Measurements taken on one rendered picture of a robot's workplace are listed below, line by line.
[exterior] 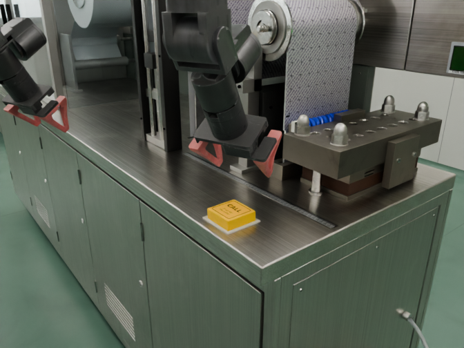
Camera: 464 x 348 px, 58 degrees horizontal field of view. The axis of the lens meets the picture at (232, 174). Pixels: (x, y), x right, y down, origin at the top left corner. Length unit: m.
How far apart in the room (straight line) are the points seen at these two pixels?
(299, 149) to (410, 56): 0.40
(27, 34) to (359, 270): 0.84
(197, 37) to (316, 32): 0.55
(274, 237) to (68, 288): 1.61
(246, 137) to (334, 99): 0.54
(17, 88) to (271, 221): 0.57
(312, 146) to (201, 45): 0.44
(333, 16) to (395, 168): 0.38
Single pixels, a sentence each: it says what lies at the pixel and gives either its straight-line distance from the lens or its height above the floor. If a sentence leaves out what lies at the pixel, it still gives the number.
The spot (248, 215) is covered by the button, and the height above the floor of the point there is 0.92.
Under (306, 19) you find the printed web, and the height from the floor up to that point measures 1.27.
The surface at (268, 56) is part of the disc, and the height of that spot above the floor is 1.19.
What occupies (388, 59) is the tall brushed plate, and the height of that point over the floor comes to 1.17.
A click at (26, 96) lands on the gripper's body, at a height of 1.13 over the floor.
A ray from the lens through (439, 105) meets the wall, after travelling 3.79.
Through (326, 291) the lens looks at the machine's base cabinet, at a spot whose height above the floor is 0.76.
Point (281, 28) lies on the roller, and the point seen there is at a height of 1.25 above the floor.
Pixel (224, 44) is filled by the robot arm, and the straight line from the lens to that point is 0.54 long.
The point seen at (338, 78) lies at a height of 1.12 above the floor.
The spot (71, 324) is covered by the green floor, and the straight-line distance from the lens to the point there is 2.07.
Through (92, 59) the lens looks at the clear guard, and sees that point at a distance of 1.85.
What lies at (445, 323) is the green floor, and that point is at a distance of 2.17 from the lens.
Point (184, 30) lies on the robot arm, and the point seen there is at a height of 1.27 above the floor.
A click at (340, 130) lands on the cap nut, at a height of 1.06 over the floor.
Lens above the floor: 1.31
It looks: 22 degrees down
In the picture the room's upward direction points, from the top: straight up
